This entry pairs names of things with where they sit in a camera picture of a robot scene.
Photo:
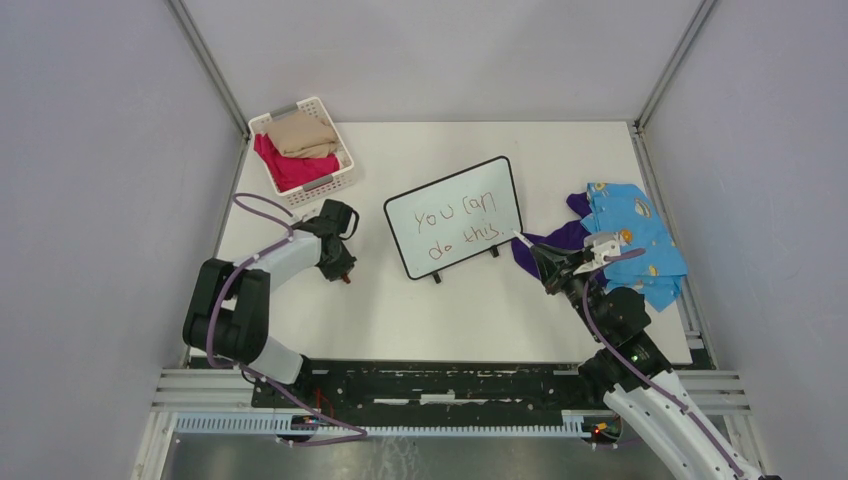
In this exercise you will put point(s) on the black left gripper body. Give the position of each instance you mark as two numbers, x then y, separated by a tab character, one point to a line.
335	267

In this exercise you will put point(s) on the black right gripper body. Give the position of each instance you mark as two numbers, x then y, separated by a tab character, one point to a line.
582	290

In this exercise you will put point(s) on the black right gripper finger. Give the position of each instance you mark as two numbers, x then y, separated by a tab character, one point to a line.
554	280
550	257

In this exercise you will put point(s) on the white whiteboard marker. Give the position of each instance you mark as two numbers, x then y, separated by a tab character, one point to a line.
526	242

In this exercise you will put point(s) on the black framed whiteboard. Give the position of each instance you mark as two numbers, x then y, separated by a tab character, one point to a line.
455	218

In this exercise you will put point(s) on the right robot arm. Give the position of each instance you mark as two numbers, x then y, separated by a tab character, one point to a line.
629	373

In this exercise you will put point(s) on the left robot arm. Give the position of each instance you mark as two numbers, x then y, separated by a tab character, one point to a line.
228	317

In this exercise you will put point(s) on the blue patterned cloth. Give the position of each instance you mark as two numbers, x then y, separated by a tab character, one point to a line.
625	210

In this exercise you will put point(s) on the magenta cloth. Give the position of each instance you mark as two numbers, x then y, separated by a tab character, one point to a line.
287	172

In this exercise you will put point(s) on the white plastic basket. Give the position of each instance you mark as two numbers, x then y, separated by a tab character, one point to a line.
343	177

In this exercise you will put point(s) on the beige folded cloth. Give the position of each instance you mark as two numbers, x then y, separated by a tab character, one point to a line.
300	135

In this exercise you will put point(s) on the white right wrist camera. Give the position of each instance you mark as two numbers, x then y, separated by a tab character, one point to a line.
603	249

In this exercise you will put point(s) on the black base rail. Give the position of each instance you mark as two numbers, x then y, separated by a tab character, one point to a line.
444	394

